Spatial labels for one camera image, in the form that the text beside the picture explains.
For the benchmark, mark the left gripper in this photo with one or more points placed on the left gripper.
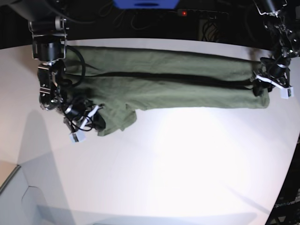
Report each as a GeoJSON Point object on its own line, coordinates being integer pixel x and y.
{"type": "Point", "coordinates": [282, 82]}

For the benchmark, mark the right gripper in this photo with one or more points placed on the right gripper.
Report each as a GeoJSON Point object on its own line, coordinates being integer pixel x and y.
{"type": "Point", "coordinates": [81, 118]}

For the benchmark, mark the green t-shirt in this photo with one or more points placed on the green t-shirt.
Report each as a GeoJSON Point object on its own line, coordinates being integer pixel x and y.
{"type": "Point", "coordinates": [125, 80]}

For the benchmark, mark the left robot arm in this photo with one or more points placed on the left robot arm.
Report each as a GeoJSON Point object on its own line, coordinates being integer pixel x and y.
{"type": "Point", "coordinates": [274, 71]}

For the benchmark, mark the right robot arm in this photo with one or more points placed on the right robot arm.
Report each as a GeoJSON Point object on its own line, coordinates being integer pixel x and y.
{"type": "Point", "coordinates": [48, 24]}

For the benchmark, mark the black power strip red light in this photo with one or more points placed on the black power strip red light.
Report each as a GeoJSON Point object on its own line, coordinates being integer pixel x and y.
{"type": "Point", "coordinates": [202, 14]}

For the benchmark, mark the white side panel board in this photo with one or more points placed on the white side panel board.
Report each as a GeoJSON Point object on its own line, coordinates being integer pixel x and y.
{"type": "Point", "coordinates": [17, 203]}

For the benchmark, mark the blue box at top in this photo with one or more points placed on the blue box at top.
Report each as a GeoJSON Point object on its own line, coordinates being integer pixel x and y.
{"type": "Point", "coordinates": [146, 4]}

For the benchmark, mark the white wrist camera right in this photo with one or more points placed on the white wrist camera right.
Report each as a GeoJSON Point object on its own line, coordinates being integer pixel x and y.
{"type": "Point", "coordinates": [77, 137]}

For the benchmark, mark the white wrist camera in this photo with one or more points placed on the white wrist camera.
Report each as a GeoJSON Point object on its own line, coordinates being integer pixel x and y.
{"type": "Point", "coordinates": [287, 92]}
{"type": "Point", "coordinates": [77, 137]}

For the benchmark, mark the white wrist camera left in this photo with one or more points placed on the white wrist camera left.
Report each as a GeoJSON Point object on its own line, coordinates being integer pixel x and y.
{"type": "Point", "coordinates": [287, 92]}

